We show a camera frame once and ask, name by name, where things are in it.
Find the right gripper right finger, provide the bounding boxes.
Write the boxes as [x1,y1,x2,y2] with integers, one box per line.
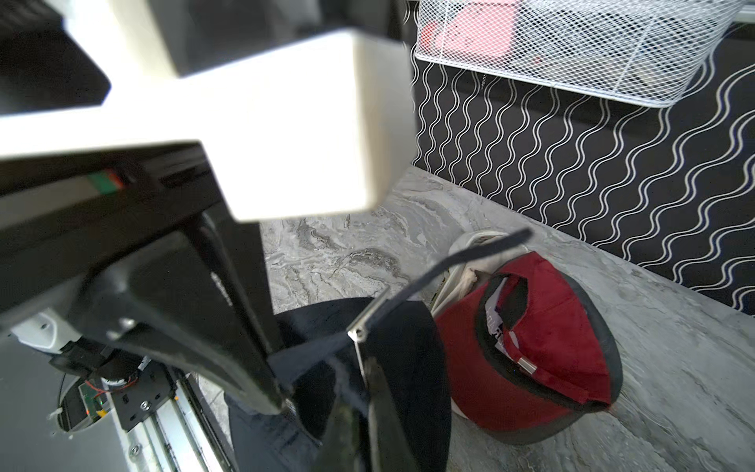
[364,358,419,472]

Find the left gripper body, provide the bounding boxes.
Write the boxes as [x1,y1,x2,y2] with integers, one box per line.
[1,145,222,330]

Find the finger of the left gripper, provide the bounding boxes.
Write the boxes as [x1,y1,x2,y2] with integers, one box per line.
[70,232,284,415]
[197,203,283,354]

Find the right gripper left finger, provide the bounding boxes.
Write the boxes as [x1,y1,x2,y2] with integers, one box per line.
[312,395,369,472]

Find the navy baseball cap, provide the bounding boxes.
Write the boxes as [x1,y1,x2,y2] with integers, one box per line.
[223,226,535,472]

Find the red baseball cap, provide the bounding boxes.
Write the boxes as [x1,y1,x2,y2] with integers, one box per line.
[436,252,623,444]

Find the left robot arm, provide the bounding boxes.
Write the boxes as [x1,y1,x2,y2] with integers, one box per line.
[1,144,286,415]

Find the cream baseball cap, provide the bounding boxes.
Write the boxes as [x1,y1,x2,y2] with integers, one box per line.
[430,229,529,318]

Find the pink triangular card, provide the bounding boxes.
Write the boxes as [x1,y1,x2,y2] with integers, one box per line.
[418,1,521,60]

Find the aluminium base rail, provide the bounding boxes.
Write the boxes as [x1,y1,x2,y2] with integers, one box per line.
[108,362,237,471]

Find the white wire basket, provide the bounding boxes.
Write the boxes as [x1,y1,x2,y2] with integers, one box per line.
[415,0,749,108]

